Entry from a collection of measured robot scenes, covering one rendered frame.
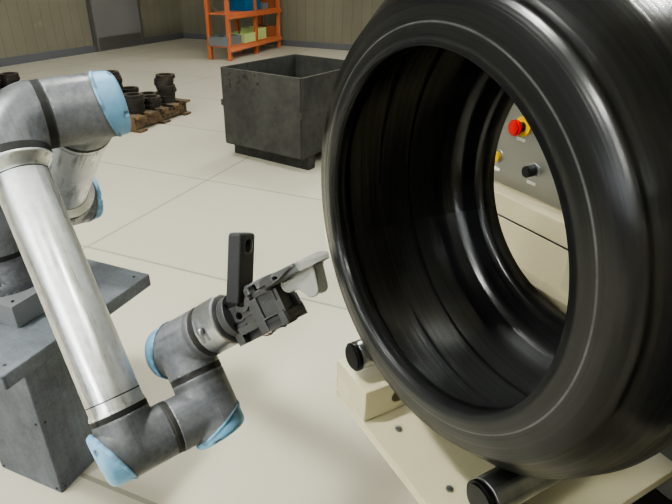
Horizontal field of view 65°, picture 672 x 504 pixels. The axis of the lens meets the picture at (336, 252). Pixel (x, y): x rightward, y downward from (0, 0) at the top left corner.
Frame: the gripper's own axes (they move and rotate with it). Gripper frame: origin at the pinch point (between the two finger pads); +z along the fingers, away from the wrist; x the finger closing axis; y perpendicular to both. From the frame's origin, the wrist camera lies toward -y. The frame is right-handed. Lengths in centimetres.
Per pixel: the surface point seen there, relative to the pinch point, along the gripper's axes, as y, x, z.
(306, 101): -133, -297, -82
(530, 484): 35.6, 14.0, 15.9
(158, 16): -682, -872, -461
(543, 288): 21.5, -21.4, 24.6
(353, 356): 16.1, 1.1, -2.6
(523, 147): -6, -74, 33
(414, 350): 19.3, -1.4, 5.6
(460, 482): 37.2, 4.3, 4.8
